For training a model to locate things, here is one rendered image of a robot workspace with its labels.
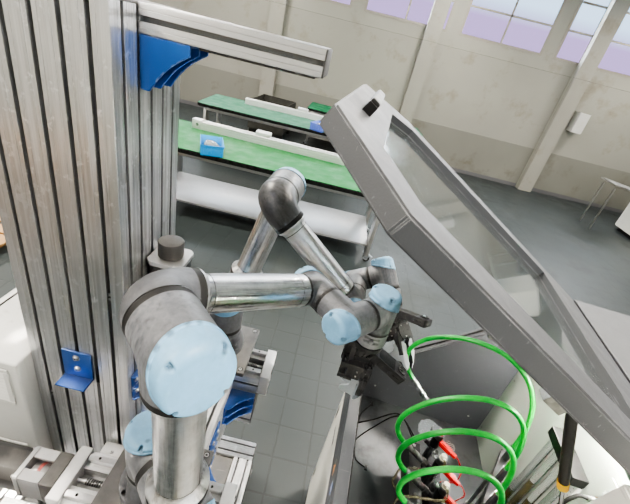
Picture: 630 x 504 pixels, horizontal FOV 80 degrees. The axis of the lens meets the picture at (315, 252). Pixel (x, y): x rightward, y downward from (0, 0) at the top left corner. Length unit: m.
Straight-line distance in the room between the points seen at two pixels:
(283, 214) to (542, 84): 8.87
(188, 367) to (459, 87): 8.89
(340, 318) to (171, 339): 0.37
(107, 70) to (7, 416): 0.96
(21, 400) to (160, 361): 0.77
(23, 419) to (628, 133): 10.61
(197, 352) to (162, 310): 0.09
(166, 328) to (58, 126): 0.42
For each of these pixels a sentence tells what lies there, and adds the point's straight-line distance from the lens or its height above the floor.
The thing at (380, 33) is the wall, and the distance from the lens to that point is 8.93.
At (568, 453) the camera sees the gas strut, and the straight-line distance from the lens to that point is 0.81.
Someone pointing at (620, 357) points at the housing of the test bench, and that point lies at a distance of 1.29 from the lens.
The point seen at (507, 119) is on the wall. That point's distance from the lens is 9.55.
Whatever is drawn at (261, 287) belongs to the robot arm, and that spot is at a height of 1.60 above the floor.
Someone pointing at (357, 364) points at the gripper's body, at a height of 1.37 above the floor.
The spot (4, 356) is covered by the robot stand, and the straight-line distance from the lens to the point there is 1.20.
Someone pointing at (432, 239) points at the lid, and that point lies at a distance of 0.48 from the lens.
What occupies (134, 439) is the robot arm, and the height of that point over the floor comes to 1.27.
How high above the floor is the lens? 2.05
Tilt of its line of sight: 30 degrees down
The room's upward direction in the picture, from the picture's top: 14 degrees clockwise
